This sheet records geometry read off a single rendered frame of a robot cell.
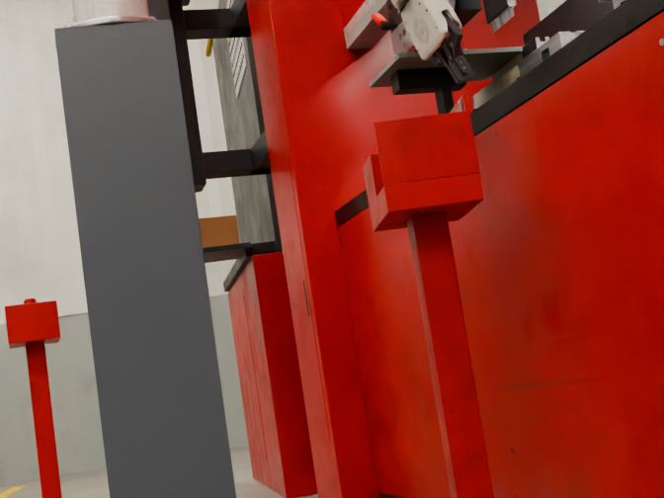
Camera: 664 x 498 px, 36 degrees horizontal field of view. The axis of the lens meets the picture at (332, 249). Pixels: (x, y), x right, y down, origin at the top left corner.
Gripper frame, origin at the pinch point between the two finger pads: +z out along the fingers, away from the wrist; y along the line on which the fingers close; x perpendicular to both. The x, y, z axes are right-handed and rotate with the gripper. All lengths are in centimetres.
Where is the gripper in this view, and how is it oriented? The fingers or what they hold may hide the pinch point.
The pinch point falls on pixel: (459, 70)
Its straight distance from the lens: 184.9
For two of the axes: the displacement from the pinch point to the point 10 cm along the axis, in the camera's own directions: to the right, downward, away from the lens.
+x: 8.2, -4.0, 4.0
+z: 4.9, 8.6, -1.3
